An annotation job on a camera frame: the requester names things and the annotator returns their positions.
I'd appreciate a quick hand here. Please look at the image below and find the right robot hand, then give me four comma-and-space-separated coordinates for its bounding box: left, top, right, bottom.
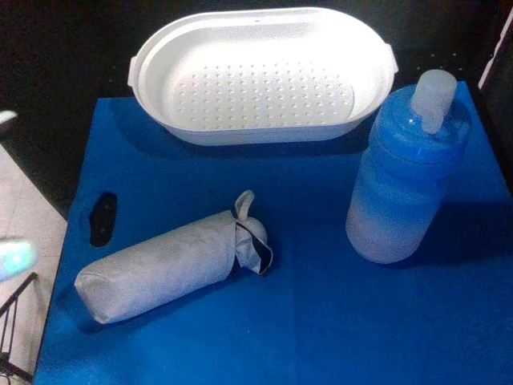
0, 238, 36, 283

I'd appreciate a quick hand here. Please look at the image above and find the grey umbrella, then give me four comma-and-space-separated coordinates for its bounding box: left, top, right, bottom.
74, 189, 275, 325

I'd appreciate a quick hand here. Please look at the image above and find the blue translucent water bottle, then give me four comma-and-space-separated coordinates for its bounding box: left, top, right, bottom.
345, 68, 471, 265

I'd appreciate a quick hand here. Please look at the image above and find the black metal stand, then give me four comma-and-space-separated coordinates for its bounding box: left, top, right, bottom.
0, 272, 43, 384

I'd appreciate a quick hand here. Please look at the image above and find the white oval perforated basin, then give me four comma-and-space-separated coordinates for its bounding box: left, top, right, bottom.
127, 6, 400, 146

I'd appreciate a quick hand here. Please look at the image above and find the blue table mat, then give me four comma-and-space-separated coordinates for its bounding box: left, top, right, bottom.
34, 79, 513, 385

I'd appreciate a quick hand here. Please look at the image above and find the white frame bar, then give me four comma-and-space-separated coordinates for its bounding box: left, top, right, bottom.
478, 6, 513, 90

